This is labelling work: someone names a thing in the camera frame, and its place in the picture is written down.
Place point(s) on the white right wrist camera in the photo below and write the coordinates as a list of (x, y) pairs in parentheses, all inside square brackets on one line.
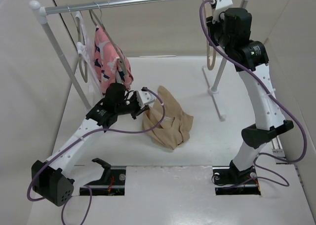
[(221, 6)]

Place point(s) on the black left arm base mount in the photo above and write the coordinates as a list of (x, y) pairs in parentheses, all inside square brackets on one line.
[(111, 182)]

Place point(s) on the white clothes rack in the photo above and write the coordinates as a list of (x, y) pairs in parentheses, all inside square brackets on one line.
[(41, 13)]

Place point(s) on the white garment on hanger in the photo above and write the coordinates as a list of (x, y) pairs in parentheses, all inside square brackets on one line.
[(88, 56)]

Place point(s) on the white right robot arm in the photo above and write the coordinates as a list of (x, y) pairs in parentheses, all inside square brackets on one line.
[(253, 68)]

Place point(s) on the aluminium rail right side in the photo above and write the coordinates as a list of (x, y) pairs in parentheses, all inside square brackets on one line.
[(278, 151)]

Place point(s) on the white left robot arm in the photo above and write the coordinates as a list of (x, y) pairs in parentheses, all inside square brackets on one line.
[(57, 178)]

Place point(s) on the grey hanger with pink shirt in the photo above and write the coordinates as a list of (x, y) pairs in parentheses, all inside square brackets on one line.
[(100, 22)]

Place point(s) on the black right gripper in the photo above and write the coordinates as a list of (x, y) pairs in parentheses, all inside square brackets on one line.
[(212, 27)]

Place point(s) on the beige t shirt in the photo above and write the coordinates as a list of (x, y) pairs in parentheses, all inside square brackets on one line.
[(176, 125)]

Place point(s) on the pink patterned shirt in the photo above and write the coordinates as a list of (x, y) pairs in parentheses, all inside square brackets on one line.
[(110, 66)]

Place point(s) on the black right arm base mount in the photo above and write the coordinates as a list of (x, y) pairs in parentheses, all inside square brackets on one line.
[(228, 180)]

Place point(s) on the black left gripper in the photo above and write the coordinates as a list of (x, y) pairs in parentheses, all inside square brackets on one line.
[(138, 110)]

